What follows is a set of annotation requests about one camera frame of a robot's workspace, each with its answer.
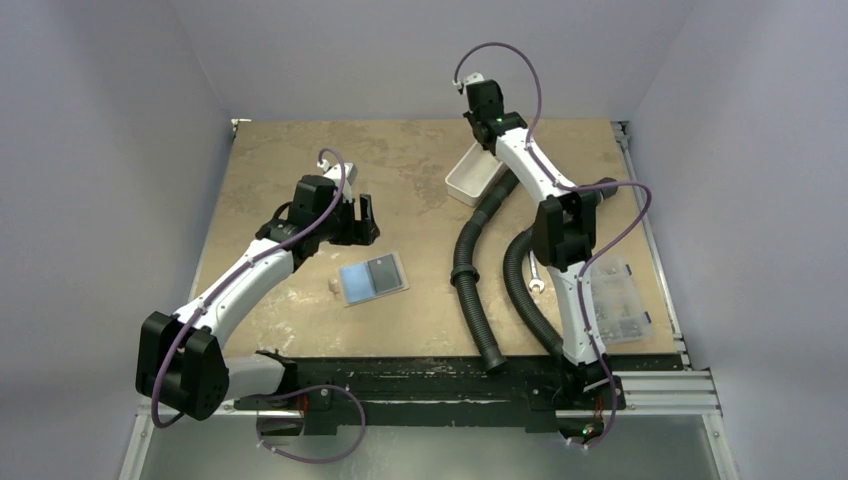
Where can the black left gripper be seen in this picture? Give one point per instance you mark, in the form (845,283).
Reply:
(361,232)

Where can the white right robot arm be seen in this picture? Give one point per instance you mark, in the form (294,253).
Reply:
(562,238)

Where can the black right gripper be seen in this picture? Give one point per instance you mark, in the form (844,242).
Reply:
(477,130)

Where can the beige leather card holder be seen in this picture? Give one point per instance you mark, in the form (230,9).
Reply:
(369,280)

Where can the aluminium frame rail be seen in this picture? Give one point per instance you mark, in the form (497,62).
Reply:
(657,377)

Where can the black credit card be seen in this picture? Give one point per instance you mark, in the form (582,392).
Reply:
(385,274)

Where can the clear plastic screw organizer box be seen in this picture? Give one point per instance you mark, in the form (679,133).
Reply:
(620,313)

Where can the white plastic card bin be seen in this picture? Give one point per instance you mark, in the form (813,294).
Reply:
(473,175)

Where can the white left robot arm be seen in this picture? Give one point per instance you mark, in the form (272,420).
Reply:
(181,363)

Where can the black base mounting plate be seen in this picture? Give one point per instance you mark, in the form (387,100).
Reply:
(431,392)

